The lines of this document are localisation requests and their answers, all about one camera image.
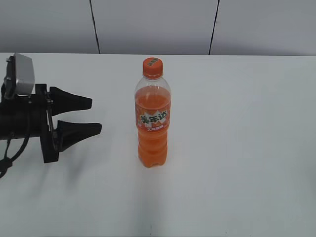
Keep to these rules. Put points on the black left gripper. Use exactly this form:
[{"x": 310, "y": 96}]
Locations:
[{"x": 47, "y": 104}]

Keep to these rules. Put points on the orange Mirinda soda bottle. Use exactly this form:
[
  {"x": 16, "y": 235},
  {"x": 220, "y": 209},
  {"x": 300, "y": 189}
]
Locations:
[{"x": 152, "y": 115}]

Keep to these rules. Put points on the orange bottle cap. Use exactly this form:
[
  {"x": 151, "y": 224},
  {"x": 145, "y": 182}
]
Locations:
[{"x": 152, "y": 68}]

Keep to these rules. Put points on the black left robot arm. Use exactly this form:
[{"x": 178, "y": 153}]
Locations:
[{"x": 24, "y": 117}]

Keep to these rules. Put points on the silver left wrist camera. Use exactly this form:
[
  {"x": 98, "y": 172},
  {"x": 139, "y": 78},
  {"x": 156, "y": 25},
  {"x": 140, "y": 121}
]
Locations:
[{"x": 20, "y": 76}]

